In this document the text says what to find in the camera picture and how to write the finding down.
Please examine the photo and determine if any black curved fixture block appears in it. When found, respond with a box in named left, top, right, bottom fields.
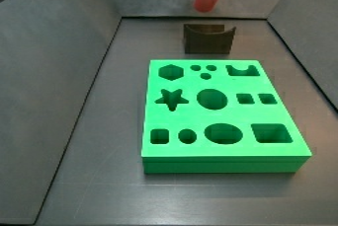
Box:
left=182, top=24, right=236, bottom=54

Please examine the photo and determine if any green shape sorter board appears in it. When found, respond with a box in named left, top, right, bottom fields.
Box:
left=141, top=60, right=311, bottom=174

